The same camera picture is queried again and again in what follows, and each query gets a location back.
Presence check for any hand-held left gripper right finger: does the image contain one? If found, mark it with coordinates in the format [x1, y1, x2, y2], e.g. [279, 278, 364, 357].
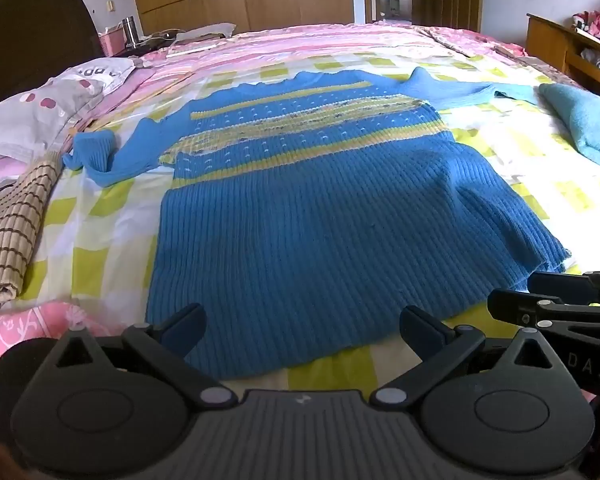
[369, 305, 566, 407]

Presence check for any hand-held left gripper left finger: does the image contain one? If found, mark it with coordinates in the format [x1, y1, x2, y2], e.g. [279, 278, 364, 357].
[50, 302, 238, 408]

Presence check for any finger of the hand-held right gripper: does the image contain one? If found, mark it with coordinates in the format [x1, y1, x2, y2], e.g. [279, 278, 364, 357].
[486, 288, 600, 346]
[526, 269, 600, 307]

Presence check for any blue knit sweater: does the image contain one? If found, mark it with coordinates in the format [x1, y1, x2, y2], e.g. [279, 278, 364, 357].
[61, 66, 572, 381]

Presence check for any green checked bedsheet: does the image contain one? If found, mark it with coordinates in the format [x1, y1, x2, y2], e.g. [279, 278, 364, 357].
[10, 50, 600, 393]

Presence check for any pink floral bedsheet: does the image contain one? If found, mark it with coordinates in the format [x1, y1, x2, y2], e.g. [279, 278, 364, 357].
[0, 300, 151, 371]

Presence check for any light blue folded towel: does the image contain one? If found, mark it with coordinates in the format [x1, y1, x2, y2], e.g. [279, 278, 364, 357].
[538, 82, 600, 177]

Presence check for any beige striped cloth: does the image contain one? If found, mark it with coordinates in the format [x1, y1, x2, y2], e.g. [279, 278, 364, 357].
[0, 152, 66, 313]

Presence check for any pink pillow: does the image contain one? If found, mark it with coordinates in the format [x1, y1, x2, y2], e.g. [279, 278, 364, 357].
[0, 152, 51, 198]

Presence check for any wooden cabinet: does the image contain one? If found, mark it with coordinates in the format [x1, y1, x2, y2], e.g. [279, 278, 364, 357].
[526, 12, 600, 93]

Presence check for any pink floral blanket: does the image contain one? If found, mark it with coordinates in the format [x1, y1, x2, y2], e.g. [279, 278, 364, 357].
[420, 24, 531, 61]

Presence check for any white printed pillow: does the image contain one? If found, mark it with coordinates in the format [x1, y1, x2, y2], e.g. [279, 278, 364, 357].
[0, 56, 138, 161]

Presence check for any white stick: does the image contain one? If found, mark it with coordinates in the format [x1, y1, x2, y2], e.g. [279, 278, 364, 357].
[167, 40, 217, 57]

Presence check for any pink box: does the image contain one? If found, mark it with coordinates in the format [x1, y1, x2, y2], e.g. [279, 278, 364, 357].
[98, 27, 128, 56]

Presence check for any grey cloth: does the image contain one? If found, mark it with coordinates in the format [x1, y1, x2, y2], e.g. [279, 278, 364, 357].
[172, 22, 237, 43]

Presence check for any metal thermos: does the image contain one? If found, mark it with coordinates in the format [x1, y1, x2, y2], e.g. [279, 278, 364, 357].
[121, 16, 141, 48]

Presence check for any pink striped quilt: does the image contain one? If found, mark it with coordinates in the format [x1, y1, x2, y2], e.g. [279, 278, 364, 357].
[70, 22, 481, 126]

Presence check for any dark wooden headboard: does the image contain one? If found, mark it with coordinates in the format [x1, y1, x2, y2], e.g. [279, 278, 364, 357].
[0, 0, 103, 113]

